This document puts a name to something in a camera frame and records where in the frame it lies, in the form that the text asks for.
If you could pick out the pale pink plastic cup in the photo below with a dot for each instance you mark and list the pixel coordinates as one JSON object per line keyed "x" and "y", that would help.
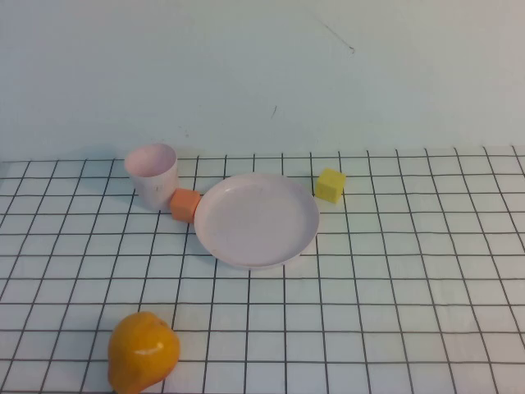
{"x": 158, "y": 186}

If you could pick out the pale pink round plate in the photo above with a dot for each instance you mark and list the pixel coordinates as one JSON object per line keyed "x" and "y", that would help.
{"x": 256, "y": 223}

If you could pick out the yellow foam cube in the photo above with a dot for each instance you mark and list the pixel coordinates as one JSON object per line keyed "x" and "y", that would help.
{"x": 329, "y": 186}

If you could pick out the orange foam cube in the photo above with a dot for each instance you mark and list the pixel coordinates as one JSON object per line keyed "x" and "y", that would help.
{"x": 182, "y": 207}

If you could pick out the white black grid mat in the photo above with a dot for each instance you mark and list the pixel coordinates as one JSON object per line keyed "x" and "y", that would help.
{"x": 369, "y": 287}

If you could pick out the orange yellow mango fruit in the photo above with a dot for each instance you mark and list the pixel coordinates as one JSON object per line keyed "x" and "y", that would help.
{"x": 141, "y": 355}

